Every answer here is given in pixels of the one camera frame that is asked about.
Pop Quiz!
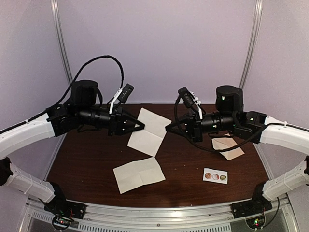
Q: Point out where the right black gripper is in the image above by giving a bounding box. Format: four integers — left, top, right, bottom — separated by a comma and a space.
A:
166, 109, 237, 143

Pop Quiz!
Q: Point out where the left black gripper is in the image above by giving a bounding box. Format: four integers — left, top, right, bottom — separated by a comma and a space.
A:
78, 105, 145, 137

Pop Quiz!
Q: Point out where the white letter paper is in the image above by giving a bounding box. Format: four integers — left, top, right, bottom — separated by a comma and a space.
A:
127, 108, 171, 157

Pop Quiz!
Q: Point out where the beige paper envelope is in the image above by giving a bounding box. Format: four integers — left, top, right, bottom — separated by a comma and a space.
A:
211, 133, 244, 160

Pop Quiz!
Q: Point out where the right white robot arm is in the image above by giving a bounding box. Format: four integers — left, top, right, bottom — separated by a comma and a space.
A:
165, 85, 309, 155

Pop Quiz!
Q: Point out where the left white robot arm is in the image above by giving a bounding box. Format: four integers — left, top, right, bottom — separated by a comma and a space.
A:
0, 80, 145, 215

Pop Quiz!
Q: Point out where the white folded paper sheet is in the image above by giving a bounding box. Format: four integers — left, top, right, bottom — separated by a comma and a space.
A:
113, 157, 166, 194

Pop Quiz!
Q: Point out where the sticker sheet with three seals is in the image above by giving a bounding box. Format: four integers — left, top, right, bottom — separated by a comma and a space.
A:
203, 168, 228, 185

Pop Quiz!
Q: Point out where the left circuit board with leds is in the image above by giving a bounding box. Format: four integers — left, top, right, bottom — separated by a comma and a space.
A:
52, 216, 74, 230

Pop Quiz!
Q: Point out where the circuit board with leds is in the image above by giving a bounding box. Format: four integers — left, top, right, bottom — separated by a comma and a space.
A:
246, 217, 266, 230
52, 216, 74, 230

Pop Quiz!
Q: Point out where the right circuit board with leds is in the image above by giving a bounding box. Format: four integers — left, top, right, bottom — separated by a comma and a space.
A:
246, 217, 266, 230

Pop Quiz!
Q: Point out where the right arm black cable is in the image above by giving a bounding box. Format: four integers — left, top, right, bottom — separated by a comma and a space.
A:
174, 95, 264, 153

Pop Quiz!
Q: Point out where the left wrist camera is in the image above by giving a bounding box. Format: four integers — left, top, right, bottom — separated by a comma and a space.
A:
109, 84, 134, 114

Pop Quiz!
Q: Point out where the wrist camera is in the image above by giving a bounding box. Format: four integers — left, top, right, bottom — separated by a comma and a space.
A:
109, 84, 134, 114
178, 87, 203, 119

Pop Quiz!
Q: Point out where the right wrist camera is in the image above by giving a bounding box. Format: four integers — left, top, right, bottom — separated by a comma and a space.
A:
178, 87, 203, 119

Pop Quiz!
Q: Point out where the front aluminium rail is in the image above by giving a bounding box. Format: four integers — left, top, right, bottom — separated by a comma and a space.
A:
17, 196, 300, 232

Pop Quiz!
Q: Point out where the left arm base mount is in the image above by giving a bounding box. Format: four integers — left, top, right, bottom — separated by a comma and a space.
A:
42, 200, 86, 219

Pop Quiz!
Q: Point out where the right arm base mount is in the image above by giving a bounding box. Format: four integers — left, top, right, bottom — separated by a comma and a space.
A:
231, 200, 272, 218

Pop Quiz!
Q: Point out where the left aluminium frame post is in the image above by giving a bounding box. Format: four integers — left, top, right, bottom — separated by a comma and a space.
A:
50, 0, 73, 84

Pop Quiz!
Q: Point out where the aluminium frame post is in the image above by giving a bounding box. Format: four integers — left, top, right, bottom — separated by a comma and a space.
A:
239, 0, 263, 89
50, 0, 73, 84

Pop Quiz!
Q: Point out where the right aluminium frame post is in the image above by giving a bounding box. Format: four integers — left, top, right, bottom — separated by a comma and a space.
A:
239, 0, 263, 89

